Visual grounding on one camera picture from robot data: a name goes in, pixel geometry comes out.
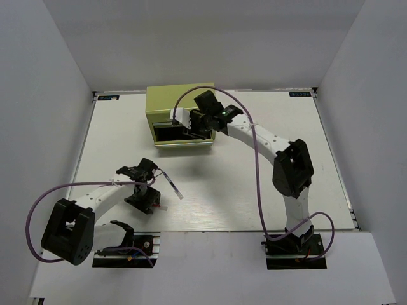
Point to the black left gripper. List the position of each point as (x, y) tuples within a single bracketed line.
[(154, 196)]

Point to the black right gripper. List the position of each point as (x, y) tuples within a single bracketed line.
[(193, 130)]

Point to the red gel pen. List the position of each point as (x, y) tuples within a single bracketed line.
[(161, 207)]

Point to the purple gel pen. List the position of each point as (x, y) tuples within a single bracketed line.
[(176, 190)]

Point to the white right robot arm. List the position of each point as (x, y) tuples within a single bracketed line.
[(292, 165)]

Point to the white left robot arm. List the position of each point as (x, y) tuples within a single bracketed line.
[(73, 233)]

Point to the green metal drawer cabinet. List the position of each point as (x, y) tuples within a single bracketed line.
[(160, 100)]

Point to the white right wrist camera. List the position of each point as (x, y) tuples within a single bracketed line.
[(181, 116)]

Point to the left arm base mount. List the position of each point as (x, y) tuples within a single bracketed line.
[(136, 250)]

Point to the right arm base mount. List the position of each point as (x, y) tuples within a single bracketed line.
[(284, 255)]

